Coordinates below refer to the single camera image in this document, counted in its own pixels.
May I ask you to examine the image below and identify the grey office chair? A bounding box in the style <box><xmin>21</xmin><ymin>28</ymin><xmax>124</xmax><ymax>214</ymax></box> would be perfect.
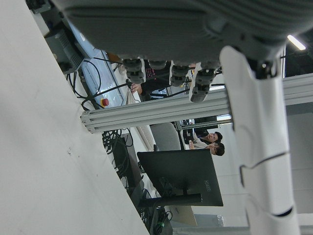
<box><xmin>149</xmin><ymin>122</ymin><xmax>182</xmax><ymax>151</ymax></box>

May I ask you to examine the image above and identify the black computer monitor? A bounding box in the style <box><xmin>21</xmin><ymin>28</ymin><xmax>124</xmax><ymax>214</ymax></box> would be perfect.
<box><xmin>136</xmin><ymin>148</ymin><xmax>224</xmax><ymax>208</ymax></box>

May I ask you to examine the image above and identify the teach pendant with red button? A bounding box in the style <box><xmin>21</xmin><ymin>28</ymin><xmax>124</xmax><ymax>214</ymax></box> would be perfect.
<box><xmin>69</xmin><ymin>24</ymin><xmax>128</xmax><ymax>109</ymax></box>

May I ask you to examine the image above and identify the person with dark hair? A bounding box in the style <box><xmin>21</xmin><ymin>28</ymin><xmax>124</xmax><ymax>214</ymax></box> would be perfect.
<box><xmin>189</xmin><ymin>142</ymin><xmax>225</xmax><ymax>157</ymax></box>

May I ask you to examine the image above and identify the light wooden furniture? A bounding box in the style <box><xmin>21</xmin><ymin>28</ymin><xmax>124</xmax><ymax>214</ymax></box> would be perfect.
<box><xmin>168</xmin><ymin>205</ymin><xmax>198</xmax><ymax>227</ymax></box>

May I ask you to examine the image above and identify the left robot hand grey white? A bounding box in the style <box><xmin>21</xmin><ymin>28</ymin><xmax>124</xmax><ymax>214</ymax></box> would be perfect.
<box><xmin>50</xmin><ymin>0</ymin><xmax>313</xmax><ymax>235</ymax></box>

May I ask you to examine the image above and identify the ceiling light strip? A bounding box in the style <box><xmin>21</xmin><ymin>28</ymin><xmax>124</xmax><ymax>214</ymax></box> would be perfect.
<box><xmin>287</xmin><ymin>34</ymin><xmax>307</xmax><ymax>51</ymax></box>

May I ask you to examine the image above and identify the black cable bundle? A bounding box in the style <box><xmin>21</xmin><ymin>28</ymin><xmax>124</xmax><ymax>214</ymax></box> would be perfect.
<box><xmin>101</xmin><ymin>128</ymin><xmax>134</xmax><ymax>173</ymax></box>

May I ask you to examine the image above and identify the grey electronics box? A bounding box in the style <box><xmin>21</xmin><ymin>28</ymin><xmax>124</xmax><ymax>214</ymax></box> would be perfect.
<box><xmin>45</xmin><ymin>26</ymin><xmax>84</xmax><ymax>72</ymax></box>

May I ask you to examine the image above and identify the aluminium profile beam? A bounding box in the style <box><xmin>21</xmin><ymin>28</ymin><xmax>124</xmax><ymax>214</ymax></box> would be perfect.
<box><xmin>80</xmin><ymin>73</ymin><xmax>313</xmax><ymax>134</ymax></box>

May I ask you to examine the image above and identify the black computer tower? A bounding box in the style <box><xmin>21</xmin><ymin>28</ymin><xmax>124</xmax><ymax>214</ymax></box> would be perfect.
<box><xmin>112</xmin><ymin>135</ymin><xmax>143</xmax><ymax>189</ymax></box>

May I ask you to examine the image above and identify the black pendant cable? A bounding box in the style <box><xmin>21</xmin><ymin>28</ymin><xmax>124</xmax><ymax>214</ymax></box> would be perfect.
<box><xmin>65</xmin><ymin>57</ymin><xmax>138</xmax><ymax>111</ymax></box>

